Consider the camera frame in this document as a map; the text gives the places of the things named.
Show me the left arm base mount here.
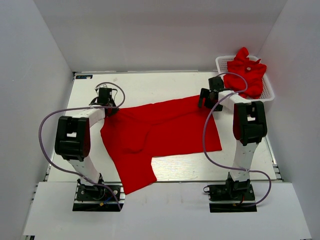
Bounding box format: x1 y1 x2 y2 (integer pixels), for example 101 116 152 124
72 180 125 212

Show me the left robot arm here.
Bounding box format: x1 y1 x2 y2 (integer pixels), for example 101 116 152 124
54 87 118 185

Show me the red t-shirt pile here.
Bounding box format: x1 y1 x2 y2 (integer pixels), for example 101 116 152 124
223 47 267 99

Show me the white plastic basket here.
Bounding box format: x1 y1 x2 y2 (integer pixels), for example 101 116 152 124
215 55 275 102

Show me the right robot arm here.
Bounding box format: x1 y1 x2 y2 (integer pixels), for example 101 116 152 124
198 75 267 199

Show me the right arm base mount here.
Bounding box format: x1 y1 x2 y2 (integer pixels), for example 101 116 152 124
203 184 257 213

